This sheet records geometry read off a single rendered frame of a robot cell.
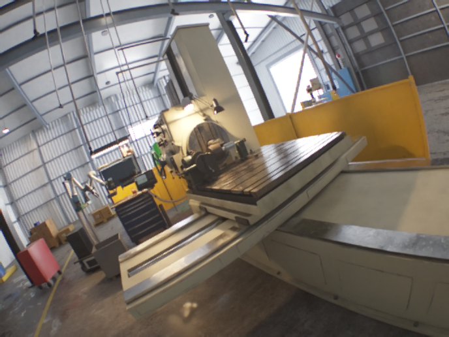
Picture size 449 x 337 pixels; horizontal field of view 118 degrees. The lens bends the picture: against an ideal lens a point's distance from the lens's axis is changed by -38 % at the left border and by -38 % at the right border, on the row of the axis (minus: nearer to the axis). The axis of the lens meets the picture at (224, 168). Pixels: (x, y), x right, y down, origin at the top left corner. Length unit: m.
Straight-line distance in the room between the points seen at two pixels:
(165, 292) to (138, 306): 0.19
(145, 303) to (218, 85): 2.64
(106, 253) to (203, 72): 2.99
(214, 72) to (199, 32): 0.69
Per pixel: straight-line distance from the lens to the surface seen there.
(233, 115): 3.01
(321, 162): 1.73
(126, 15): 6.77
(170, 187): 5.43
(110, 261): 3.59
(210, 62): 3.15
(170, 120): 2.63
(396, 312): 1.57
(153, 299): 1.39
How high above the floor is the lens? 1.41
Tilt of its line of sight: 10 degrees down
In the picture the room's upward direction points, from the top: 23 degrees counter-clockwise
